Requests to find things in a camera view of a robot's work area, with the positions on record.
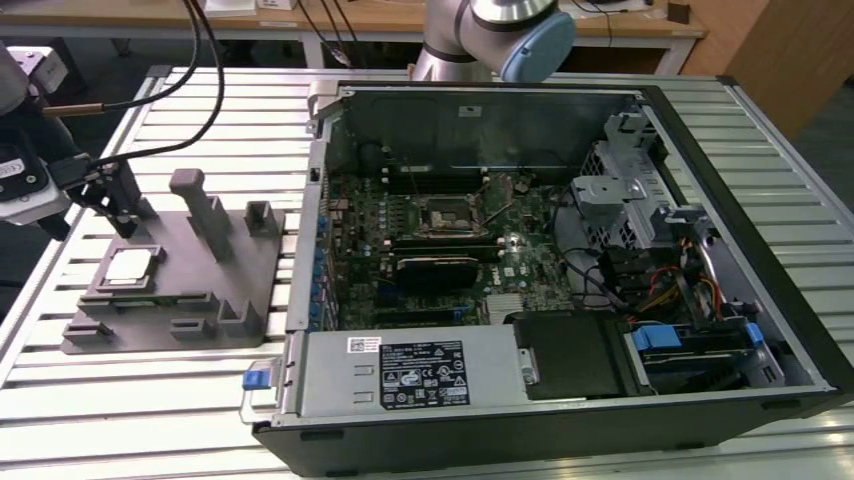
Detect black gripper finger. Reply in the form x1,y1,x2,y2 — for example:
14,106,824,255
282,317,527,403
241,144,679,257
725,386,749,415
33,196,73,243
82,158,145,240

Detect silver CPU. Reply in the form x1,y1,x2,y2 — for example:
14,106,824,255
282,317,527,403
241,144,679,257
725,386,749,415
104,248,154,285

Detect CPU socket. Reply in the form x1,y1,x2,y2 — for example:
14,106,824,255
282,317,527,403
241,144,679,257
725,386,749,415
416,193,480,236

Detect grey box on wrist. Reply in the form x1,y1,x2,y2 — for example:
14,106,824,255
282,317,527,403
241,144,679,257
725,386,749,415
9,46,69,97

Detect grey parts rack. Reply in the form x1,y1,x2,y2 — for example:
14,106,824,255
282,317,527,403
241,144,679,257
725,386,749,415
58,168,289,355

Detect green RAM stick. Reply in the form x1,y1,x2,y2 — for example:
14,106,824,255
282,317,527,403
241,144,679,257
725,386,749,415
109,295,185,306

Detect wooden desk white legs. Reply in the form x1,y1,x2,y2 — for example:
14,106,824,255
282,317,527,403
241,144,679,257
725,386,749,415
0,0,709,76

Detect white cardboard box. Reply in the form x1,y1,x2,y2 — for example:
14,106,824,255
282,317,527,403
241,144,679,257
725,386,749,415
202,0,258,16

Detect silver power supply unit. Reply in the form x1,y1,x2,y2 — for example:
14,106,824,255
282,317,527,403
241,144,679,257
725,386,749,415
292,324,529,420

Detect black RAM slot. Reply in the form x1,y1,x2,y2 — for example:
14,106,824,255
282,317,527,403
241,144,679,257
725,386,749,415
390,235,503,244
384,173,488,182
392,247,503,256
390,241,503,250
384,180,488,189
384,167,488,176
393,253,503,263

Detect black graphics card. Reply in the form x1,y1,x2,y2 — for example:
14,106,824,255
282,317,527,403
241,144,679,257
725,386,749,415
392,255,479,295

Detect black expansion slot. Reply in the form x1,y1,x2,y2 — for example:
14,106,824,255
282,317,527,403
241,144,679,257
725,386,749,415
372,309,456,325

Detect black rating label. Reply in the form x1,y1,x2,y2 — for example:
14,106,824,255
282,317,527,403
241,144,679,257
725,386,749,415
377,339,472,412

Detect silver chipset heatsink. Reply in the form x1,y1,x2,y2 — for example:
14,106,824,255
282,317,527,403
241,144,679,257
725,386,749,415
488,293,529,325

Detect green motherboard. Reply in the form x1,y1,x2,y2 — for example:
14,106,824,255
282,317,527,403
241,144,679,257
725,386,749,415
317,164,581,332

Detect silver metal drive cage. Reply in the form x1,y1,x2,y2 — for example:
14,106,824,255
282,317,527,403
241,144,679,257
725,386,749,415
569,112,675,251

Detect black PC case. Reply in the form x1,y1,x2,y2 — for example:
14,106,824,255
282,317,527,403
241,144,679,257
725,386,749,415
250,78,854,479

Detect black plastic shroud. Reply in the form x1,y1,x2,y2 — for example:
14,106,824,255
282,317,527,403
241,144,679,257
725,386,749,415
511,309,656,402

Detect hard disk in blue carrier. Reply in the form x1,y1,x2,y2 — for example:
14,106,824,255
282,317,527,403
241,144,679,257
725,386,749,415
625,319,765,396

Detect wooden cabinet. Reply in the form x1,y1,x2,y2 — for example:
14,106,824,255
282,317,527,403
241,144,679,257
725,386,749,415
679,0,854,144

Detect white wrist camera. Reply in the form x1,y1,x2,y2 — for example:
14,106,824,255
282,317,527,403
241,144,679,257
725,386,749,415
0,142,69,227

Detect black cable brown connector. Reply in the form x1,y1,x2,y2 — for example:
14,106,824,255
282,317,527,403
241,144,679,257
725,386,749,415
40,0,201,117

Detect black camera cable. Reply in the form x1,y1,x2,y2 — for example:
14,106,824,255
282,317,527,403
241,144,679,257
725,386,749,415
84,0,225,169

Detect grey case handle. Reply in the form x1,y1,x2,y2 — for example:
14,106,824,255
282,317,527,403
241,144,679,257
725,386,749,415
236,357,296,426
305,81,342,135

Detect hanging black cable with plug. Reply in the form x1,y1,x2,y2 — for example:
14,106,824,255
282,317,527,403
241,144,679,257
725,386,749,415
296,0,361,69

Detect black internal cable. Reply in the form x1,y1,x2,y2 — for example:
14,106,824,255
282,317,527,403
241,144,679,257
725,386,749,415
559,247,643,321

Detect red yellow wire bundle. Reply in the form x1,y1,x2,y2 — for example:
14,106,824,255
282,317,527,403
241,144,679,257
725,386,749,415
625,238,728,321

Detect grey plastic bracket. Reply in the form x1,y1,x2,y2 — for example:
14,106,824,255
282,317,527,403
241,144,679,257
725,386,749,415
649,203,720,251

